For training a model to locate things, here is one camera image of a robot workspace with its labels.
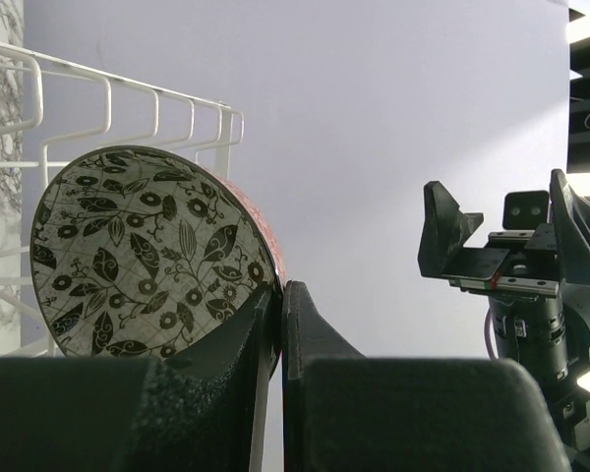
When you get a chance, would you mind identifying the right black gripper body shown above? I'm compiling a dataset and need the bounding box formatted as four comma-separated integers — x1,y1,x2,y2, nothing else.
450,191,590,451

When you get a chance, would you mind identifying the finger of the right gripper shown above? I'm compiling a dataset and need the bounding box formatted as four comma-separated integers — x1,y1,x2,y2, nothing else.
550,169,590,286
418,181,509,278

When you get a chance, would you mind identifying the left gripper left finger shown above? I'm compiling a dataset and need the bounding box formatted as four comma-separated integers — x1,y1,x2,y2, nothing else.
0,286,274,471

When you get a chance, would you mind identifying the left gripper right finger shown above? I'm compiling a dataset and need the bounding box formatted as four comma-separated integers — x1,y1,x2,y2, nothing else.
281,281,570,471

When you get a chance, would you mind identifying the red floral bowl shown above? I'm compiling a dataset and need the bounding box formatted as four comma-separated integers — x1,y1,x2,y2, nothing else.
30,145,285,360

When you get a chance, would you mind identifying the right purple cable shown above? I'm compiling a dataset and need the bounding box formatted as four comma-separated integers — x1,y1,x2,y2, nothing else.
484,314,501,360

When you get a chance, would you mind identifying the white wire dish rack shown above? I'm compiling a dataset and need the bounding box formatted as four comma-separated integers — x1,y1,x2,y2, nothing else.
0,42,244,357

